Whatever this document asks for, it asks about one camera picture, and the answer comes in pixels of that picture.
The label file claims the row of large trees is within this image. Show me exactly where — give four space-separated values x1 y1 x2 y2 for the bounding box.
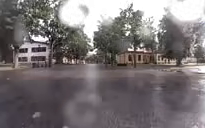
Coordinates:
0 0 205 69

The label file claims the grey wet asphalt road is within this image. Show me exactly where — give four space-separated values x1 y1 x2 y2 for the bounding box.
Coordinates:
0 63 205 128

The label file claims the white building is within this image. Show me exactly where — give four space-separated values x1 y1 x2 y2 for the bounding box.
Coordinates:
10 39 52 69

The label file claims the pale pavement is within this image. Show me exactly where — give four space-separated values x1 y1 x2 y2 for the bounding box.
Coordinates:
171 63 205 75

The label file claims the yellow low building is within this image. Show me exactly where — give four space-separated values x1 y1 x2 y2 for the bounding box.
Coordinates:
116 48 178 66

